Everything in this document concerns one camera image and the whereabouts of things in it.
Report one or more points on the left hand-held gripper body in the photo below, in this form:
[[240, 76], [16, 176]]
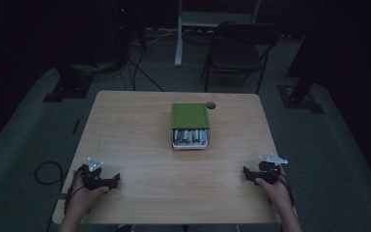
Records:
[[91, 180]]

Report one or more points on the white metal desk frame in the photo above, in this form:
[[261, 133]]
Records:
[[180, 38]]

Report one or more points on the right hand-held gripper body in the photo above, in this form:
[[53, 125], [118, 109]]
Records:
[[269, 172]]

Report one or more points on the dark round cap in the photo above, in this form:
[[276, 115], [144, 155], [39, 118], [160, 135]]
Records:
[[211, 105]]

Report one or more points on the row of batteries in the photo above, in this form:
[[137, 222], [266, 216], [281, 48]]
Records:
[[190, 135]]

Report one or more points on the person's left hand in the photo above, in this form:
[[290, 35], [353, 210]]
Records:
[[84, 198]]

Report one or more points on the small black floor strip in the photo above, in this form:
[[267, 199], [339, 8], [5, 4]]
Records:
[[76, 126]]

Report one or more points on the black stand base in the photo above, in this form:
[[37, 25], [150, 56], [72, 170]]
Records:
[[69, 87], [299, 100]]

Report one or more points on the person's right hand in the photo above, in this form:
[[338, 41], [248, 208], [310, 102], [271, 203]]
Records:
[[275, 191]]

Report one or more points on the black folding chair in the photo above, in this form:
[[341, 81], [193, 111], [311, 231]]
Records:
[[235, 58]]

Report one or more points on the green battery box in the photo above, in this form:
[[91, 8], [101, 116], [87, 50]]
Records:
[[190, 116]]

